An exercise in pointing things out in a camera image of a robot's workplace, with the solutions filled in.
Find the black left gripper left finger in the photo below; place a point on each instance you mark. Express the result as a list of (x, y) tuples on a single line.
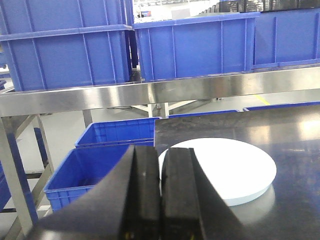
[(123, 205)]

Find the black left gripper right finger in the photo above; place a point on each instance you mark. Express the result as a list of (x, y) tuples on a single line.
[(191, 207)]

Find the blue floor bin near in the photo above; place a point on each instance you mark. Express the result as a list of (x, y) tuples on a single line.
[(79, 172)]

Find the blue floor bin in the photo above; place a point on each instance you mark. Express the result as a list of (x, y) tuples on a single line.
[(79, 172), (139, 131)]

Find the left light blue plate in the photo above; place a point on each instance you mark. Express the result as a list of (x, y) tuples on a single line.
[(240, 172)]

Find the blue floor bin far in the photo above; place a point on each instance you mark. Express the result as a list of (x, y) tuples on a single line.
[(139, 131)]

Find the blue bin upper middle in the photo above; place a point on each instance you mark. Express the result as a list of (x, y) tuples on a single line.
[(196, 46)]

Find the blue bin upper left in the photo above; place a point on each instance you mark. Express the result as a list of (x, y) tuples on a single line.
[(52, 44)]

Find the blue bin upper right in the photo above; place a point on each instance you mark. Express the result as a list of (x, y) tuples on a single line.
[(287, 38)]

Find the steel shelf rack frame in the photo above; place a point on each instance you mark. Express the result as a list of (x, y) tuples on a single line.
[(291, 135)]

